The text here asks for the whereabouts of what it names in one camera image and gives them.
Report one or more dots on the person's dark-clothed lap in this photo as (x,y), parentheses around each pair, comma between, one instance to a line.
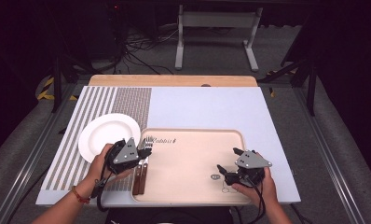
(174,217)

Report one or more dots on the person's left hand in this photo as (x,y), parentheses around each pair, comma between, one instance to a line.
(96,171)

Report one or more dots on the white round plate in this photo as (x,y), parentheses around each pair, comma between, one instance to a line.
(103,133)

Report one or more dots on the yellow and black floor tape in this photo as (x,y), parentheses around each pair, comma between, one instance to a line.
(45,93)

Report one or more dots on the black metal stand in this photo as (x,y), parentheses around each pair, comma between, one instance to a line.
(57,84)
(311,90)

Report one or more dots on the grey metal stand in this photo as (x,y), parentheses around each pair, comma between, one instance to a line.
(217,19)

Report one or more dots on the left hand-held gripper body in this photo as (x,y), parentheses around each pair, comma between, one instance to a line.
(126,154)

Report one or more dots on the person's right hand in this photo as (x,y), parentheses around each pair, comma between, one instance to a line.
(266,193)

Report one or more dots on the aluminium rail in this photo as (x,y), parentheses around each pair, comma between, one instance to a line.
(327,155)
(29,166)

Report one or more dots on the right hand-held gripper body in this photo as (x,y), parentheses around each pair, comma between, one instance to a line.
(252,161)

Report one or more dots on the black equipment case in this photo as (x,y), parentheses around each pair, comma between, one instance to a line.
(112,31)

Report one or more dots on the striped grey placemat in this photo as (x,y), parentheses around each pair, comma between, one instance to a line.
(130,99)

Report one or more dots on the white board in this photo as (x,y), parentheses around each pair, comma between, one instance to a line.
(205,105)

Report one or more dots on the beige plastic tray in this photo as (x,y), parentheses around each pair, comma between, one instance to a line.
(186,168)

